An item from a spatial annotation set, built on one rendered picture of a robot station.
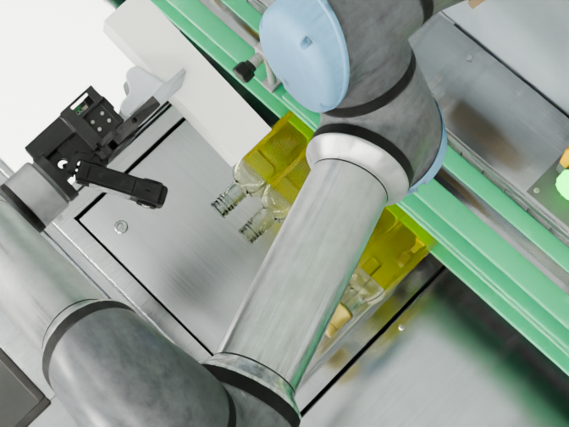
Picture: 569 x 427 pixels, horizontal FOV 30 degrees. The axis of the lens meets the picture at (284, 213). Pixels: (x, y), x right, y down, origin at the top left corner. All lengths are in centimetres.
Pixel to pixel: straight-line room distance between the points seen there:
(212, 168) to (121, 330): 85
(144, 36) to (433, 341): 66
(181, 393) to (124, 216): 86
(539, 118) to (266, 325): 59
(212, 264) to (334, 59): 71
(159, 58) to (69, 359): 55
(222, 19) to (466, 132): 43
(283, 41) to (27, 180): 42
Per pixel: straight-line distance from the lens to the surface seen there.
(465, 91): 144
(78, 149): 134
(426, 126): 113
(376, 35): 103
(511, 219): 140
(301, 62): 103
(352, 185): 106
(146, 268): 167
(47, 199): 131
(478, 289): 155
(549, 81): 142
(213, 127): 133
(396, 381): 164
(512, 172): 140
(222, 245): 166
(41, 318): 95
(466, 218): 140
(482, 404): 165
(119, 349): 87
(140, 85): 133
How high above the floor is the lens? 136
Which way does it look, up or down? 11 degrees down
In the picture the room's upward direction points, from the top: 134 degrees counter-clockwise
